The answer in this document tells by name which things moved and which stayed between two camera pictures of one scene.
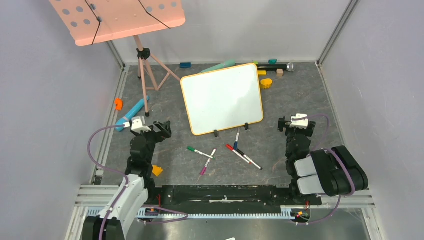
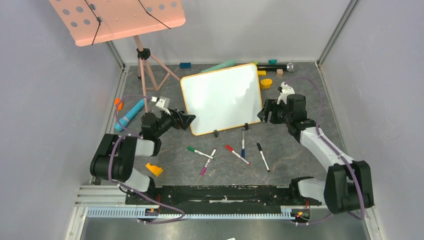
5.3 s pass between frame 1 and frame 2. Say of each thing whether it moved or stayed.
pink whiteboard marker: stayed
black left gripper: moved
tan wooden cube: stayed
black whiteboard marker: moved
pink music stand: stayed
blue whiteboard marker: moved
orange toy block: stayed
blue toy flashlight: stayed
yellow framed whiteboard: stayed
